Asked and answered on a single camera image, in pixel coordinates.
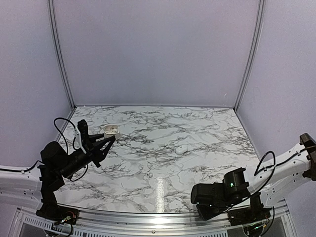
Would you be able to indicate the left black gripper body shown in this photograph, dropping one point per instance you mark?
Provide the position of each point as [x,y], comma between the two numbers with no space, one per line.
[87,146]

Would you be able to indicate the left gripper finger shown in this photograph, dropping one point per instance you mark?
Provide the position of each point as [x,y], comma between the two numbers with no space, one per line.
[102,147]
[95,137]

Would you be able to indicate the white earbud charging case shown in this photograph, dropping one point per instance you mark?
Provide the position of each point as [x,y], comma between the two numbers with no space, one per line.
[111,130]

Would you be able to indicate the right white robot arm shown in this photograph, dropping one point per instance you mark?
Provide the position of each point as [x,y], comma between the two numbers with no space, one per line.
[264,185]

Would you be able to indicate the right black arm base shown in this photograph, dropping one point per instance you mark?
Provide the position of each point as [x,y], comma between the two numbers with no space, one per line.
[255,212]

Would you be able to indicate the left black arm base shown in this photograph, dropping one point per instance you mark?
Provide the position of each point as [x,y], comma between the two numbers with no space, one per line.
[51,210]

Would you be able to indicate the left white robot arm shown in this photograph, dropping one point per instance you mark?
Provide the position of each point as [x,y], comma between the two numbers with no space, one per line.
[34,187]

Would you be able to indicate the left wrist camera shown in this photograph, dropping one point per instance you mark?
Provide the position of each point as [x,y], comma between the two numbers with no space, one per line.
[81,134]

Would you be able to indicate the front aluminium rail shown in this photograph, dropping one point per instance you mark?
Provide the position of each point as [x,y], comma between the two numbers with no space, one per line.
[98,223]

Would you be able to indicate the left aluminium corner post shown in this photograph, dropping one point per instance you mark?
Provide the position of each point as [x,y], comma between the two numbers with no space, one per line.
[59,54]

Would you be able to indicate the aluminium corner post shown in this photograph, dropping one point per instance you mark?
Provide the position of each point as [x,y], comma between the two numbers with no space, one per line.
[59,54]
[252,53]

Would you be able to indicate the right aluminium corner post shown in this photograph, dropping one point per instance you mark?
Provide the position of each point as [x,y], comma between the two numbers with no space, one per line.
[252,53]

